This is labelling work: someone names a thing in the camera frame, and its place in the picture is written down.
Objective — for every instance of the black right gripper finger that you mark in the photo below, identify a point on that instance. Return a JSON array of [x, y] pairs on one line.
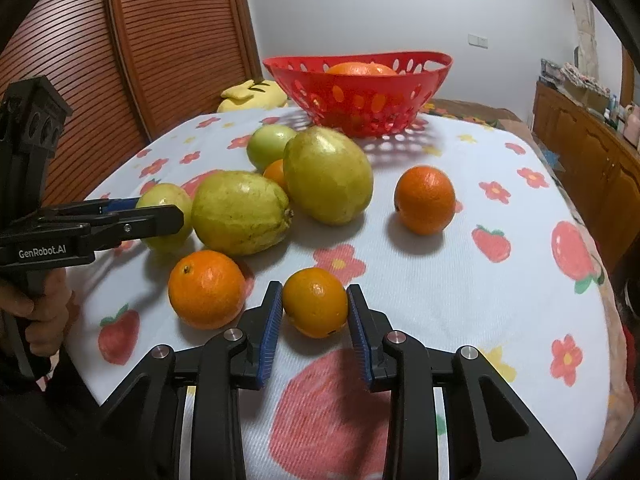
[[110, 230]]

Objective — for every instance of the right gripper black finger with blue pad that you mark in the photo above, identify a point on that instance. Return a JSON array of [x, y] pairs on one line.
[[89, 207], [146, 409], [491, 434]]

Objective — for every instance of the large orange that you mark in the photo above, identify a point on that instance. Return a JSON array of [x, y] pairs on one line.
[[206, 290]]

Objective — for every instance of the small orange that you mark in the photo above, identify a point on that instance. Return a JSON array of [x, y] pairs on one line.
[[315, 302]]

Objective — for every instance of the person's left hand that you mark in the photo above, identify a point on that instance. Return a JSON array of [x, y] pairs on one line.
[[47, 313]]

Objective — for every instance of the large green fruit left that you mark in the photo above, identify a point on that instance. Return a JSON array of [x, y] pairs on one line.
[[240, 213]]

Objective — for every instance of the large green fruit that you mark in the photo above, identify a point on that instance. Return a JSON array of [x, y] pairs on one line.
[[328, 175], [240, 213]]

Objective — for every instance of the wooden louvered wardrobe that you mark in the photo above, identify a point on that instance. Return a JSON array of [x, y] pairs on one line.
[[132, 71]]

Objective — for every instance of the small hidden tangerine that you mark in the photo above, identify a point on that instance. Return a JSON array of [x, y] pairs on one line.
[[275, 173]]

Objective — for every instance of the small green apple back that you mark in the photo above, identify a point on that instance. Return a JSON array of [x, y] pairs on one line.
[[267, 144]]

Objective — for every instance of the white strawberry flower blanket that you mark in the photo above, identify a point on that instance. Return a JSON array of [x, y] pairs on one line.
[[510, 275]]

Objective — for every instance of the yellow plush toy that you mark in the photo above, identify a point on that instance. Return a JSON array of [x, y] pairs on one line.
[[265, 94]]

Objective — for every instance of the large green fruit right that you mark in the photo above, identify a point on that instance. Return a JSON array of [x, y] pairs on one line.
[[328, 175]]

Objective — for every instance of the orange inside basket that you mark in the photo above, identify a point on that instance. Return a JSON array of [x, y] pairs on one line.
[[361, 69]]

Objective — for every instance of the red perforated plastic basket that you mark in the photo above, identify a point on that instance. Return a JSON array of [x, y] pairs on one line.
[[362, 106]]

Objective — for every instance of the wooden side cabinet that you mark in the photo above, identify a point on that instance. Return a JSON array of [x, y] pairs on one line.
[[601, 173]]

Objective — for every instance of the floral bed quilt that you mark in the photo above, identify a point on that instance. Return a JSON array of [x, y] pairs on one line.
[[497, 117]]

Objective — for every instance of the clutter on cabinet top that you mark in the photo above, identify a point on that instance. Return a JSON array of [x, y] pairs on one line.
[[586, 91]]

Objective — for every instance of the white wall switch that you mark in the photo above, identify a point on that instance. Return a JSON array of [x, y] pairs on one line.
[[478, 41]]

